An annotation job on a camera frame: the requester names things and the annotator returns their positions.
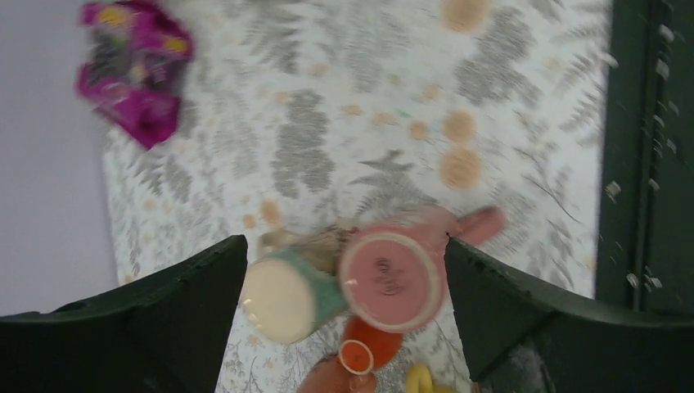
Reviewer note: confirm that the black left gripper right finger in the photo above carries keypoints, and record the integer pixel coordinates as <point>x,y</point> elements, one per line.
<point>522,334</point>

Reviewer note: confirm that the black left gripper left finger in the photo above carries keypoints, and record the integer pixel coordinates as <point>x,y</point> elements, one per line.
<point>166,332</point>

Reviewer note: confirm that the yellow mug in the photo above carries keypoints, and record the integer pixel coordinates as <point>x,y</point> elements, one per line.
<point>419,380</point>

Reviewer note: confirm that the teal and cream mug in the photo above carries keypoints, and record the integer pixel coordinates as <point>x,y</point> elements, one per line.
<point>286,298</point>

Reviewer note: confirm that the pink floral mug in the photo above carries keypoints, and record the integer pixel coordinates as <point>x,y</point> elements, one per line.
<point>392,272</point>

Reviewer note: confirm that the small orange mug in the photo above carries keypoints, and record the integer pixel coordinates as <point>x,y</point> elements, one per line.
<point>365,349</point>

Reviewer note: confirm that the brown butterfly mug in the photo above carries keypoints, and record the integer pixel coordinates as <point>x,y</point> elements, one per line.
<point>329,376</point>

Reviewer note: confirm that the purple snack bag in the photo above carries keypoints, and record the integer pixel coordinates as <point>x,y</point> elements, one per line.
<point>135,67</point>

